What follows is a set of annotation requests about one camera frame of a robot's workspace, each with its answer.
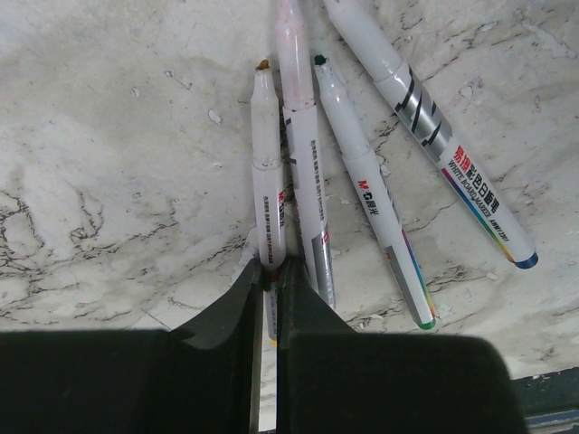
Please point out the blue-end white marker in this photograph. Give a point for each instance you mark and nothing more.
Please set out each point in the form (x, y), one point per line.
(418, 112)

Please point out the red-end white marker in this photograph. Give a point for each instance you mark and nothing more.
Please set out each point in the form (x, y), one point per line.
(300, 114)

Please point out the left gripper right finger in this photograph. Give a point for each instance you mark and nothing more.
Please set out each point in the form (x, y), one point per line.
(332, 379)

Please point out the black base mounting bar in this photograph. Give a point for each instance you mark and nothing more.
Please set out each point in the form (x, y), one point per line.
(547, 393)

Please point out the yellow-end white marker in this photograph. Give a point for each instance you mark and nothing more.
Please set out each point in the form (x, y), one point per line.
(268, 186)

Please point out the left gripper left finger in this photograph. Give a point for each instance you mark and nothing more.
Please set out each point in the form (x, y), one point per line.
(202, 377)

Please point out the green-end white marker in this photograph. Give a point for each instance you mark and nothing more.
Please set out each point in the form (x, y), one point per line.
(365, 173)

